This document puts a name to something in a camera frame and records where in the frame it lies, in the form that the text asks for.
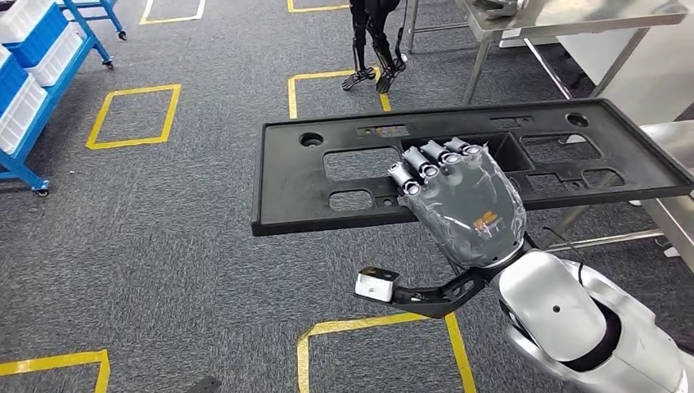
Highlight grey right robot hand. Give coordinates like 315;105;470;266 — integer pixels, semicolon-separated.
387;136;528;269

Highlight white cabinet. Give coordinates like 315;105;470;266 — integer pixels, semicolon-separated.
557;24;694;127

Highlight yellow floor tape square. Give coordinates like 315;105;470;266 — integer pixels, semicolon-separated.
0;348;112;393
85;83;183;151

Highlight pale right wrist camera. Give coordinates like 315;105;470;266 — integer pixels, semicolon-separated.
354;271;397;304

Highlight blue plastic bin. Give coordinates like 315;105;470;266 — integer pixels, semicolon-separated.
2;2;71;69
0;51;29;118

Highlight stainless steel workbench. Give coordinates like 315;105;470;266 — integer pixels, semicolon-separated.
403;0;691;108
542;120;694;275

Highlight blue wheeled bin rack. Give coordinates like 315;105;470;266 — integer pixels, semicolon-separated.
0;0;129;198

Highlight black plastic plate bracket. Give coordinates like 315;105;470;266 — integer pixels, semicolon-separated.
250;98;694;238

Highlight white plastic bin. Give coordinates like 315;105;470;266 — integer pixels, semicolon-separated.
0;0;56;44
27;21;86;88
0;75;50;156

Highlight black humanoid robot legs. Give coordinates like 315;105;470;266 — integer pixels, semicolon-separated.
340;0;408;95

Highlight silver metal part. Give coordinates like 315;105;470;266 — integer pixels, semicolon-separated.
470;0;531;19

